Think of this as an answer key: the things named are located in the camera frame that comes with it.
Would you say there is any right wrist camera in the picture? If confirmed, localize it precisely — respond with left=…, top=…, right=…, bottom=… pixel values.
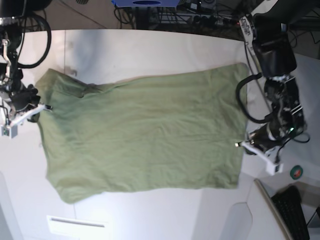
left=0, top=125, right=18, bottom=139

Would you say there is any green t-shirt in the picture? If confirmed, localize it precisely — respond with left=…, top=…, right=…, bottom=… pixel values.
left=36, top=63, right=248, bottom=204

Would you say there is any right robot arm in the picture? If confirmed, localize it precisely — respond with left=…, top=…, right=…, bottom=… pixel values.
left=0, top=0, right=52, bottom=126

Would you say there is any black floor cables right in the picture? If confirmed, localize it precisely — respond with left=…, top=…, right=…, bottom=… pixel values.
left=287, top=14, right=320, bottom=51

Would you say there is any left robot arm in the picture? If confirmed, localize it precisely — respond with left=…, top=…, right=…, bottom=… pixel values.
left=235, top=0, right=320, bottom=166

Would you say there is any black keyboard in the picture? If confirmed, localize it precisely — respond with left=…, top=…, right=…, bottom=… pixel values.
left=271, top=185, right=310, bottom=240

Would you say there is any white table slot plate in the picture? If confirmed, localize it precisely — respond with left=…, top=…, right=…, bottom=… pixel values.
left=47, top=215, right=112, bottom=240

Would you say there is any grey laptop edge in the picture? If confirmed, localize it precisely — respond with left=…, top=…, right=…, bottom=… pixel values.
left=254, top=178, right=293, bottom=240

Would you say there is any green tape roll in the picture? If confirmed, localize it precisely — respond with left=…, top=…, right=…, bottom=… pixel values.
left=289, top=165, right=304, bottom=180

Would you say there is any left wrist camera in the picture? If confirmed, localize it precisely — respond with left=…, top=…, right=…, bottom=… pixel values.
left=265, top=162, right=284, bottom=176

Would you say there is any black power strip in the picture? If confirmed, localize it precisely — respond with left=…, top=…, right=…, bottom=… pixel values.
left=192, top=15, right=238, bottom=28

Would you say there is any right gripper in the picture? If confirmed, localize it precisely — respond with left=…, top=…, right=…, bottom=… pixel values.
left=5, top=84, right=53, bottom=127

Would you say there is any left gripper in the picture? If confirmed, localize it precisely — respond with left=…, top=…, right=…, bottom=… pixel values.
left=235, top=123, right=294, bottom=164

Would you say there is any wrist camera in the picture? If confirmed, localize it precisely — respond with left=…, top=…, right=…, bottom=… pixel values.
left=265, top=162, right=284, bottom=176
left=0, top=125, right=18, bottom=139

